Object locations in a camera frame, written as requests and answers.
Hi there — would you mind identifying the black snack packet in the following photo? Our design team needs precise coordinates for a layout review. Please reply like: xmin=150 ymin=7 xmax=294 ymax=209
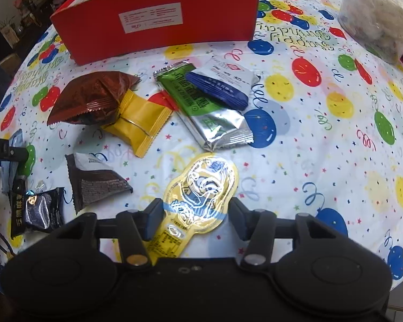
xmin=10 ymin=188 xmax=65 ymax=240

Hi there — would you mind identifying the red cardboard box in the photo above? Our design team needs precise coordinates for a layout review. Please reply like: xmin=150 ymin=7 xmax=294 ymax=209
xmin=50 ymin=0 xmax=262 ymax=66

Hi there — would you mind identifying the dark brown triangular snack packet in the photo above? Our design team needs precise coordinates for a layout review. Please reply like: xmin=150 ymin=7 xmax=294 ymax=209
xmin=65 ymin=153 xmax=134 ymax=214

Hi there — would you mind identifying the clear plastic bag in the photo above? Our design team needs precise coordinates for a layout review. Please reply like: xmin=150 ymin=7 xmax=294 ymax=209
xmin=337 ymin=0 xmax=403 ymax=64

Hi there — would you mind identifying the light blue snack packet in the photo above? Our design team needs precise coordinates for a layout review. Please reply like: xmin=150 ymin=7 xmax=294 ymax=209
xmin=1 ymin=129 xmax=27 ymax=195

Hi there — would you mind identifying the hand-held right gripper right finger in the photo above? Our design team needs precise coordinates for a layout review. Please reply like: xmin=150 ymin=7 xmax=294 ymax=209
xmin=229 ymin=197 xmax=328 ymax=272

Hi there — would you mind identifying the small wooden chair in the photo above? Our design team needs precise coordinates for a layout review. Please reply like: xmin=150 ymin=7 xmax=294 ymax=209
xmin=0 ymin=54 xmax=23 ymax=75

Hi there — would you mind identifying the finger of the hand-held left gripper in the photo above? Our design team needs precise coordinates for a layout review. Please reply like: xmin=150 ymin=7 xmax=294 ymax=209
xmin=9 ymin=147 xmax=30 ymax=161
xmin=13 ymin=174 xmax=27 ymax=193

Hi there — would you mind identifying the blue silver snack packet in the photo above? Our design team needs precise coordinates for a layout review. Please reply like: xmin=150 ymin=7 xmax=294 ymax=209
xmin=185 ymin=55 xmax=260 ymax=111

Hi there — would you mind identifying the balloon print tablecloth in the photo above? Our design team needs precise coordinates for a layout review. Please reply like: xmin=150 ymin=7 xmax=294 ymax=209
xmin=0 ymin=0 xmax=403 ymax=296

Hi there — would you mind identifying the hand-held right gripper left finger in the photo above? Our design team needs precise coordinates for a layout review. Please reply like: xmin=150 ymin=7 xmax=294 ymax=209
xmin=65 ymin=199 xmax=164 ymax=270

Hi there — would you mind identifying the green silver snack packet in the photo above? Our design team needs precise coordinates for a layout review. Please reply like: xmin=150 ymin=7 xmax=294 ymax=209
xmin=153 ymin=60 xmax=255 ymax=151

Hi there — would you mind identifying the yellow spoon-shaped snack packet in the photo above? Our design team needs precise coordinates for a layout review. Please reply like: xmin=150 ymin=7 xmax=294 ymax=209
xmin=146 ymin=152 xmax=240 ymax=259

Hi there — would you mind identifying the dark tv console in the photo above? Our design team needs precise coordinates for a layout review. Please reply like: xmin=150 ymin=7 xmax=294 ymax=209
xmin=13 ymin=0 xmax=84 ymax=41

